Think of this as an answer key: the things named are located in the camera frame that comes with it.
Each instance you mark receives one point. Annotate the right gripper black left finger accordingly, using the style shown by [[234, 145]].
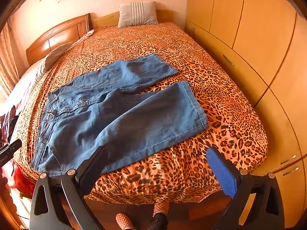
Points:
[[47, 211]]

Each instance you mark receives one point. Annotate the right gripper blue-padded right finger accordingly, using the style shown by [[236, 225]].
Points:
[[267, 210]]

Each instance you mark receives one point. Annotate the blue denim jeans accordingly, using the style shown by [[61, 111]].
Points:
[[111, 108]]

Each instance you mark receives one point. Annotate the red polka dot slipper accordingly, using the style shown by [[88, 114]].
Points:
[[124, 222]]

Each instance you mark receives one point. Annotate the orange curtain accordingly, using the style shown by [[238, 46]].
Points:
[[9, 71]]

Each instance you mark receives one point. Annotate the person's legs dark trousers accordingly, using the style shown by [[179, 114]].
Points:
[[158, 222]]

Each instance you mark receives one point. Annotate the grey pillow at headboard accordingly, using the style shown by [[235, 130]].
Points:
[[47, 62]]

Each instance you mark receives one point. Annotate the wooden headboard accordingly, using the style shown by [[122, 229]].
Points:
[[65, 32]]

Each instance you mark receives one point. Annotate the wooden wardrobe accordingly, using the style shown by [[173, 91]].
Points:
[[261, 44]]

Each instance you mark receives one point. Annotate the grey striped pillow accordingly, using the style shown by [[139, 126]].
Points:
[[137, 13]]

